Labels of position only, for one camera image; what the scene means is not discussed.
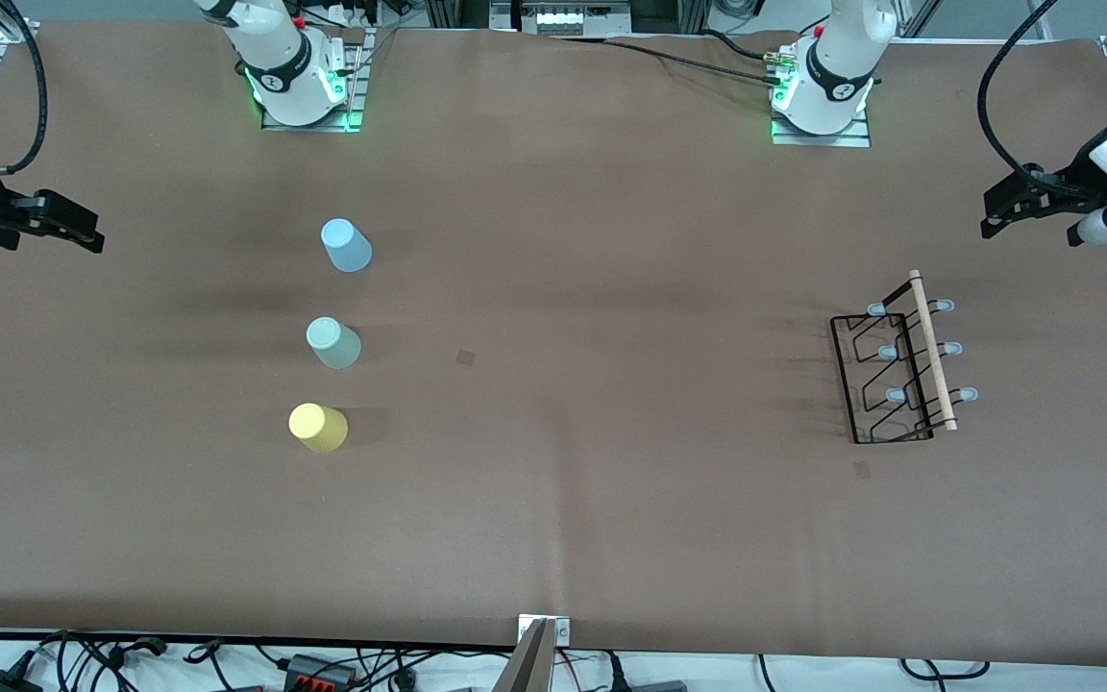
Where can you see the brown paper table cover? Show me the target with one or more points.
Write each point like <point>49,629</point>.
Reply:
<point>553,529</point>

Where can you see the light blue plastic cup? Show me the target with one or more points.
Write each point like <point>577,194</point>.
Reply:
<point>347,248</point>

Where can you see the small metal table bracket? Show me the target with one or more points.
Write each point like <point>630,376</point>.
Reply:
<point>561,630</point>

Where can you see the grey aluminium camera post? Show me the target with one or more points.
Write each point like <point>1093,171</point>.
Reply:
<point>529,663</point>

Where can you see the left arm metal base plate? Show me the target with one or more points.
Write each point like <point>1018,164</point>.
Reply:
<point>851,139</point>

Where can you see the black power plug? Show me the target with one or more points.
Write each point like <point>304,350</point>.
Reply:
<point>616,673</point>

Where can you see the pale green plastic cup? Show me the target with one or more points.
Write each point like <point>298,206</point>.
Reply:
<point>333,344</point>

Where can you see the yellow plastic cup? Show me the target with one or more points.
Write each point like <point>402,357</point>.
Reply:
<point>318,429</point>

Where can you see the black frame post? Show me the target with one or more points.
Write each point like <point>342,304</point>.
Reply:
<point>453,13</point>

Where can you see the black power adapter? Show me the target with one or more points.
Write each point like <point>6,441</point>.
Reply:
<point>1,682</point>

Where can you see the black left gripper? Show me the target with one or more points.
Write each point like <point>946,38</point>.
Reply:
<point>1070,185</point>

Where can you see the black orange connector block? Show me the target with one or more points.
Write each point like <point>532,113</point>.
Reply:
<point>321,671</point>

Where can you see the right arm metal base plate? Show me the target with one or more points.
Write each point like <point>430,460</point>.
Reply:
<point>323,123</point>

